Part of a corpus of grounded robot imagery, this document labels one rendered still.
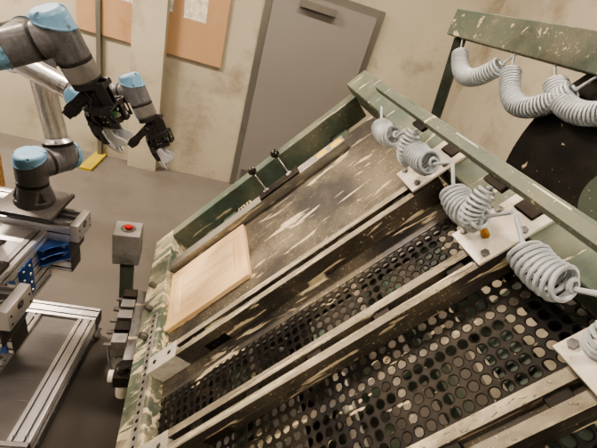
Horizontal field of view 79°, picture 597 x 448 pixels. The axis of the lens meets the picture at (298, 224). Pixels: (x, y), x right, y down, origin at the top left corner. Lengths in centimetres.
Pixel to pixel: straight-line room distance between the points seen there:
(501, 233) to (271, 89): 345
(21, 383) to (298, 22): 346
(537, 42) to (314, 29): 277
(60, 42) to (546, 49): 131
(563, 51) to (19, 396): 250
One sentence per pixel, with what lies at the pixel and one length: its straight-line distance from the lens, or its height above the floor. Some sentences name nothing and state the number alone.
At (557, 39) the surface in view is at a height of 216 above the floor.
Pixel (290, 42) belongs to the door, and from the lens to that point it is 397.
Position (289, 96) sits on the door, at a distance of 406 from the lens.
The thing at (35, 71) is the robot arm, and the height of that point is 161.
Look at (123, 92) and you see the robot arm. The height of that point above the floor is 162.
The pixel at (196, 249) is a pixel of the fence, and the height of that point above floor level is 103.
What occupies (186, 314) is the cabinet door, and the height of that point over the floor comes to 97.
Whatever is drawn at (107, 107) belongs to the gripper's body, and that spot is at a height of 171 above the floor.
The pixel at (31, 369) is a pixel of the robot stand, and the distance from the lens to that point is 232.
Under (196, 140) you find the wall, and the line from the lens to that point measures 434.
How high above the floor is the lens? 205
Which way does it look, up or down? 31 degrees down
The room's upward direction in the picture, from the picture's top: 18 degrees clockwise
